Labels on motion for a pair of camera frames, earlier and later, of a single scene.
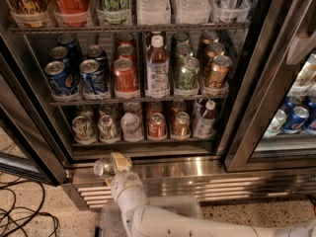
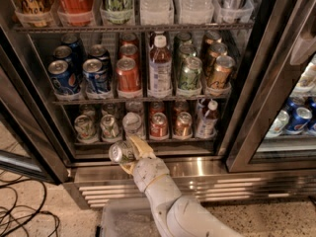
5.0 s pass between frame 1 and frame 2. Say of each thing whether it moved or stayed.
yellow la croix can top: stayed
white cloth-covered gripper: moved
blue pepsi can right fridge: stayed
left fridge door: stayed
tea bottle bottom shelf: stayed
